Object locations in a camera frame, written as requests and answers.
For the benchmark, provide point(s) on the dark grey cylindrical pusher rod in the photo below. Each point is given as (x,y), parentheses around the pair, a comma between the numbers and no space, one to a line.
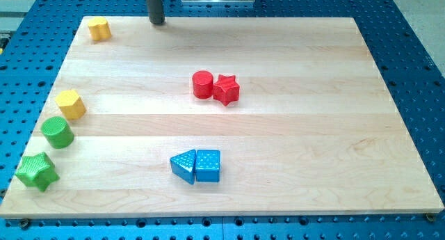
(155,11)

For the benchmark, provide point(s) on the yellow heart block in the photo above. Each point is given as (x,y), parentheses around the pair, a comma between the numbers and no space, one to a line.
(99,28)

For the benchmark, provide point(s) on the red cylinder block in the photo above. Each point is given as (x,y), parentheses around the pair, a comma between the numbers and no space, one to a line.
(202,84)

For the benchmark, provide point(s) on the red star block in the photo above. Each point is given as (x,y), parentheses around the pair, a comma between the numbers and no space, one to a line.
(226,89)

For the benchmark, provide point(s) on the light wooden board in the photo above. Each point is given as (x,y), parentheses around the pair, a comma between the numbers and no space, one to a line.
(314,131)

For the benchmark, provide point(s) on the yellow hexagon block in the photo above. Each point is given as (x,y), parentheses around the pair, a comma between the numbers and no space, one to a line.
(70,104)

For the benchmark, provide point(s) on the green cylinder block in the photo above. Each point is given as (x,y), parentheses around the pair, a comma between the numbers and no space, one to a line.
(57,132)

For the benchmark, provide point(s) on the blue triangle block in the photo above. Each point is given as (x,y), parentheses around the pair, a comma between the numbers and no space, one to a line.
(183,166)

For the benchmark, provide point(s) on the blue cube block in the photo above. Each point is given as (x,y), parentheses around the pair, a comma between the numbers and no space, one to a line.
(207,166)

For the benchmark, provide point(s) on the green star block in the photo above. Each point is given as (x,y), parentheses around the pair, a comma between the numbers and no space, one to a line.
(37,171)

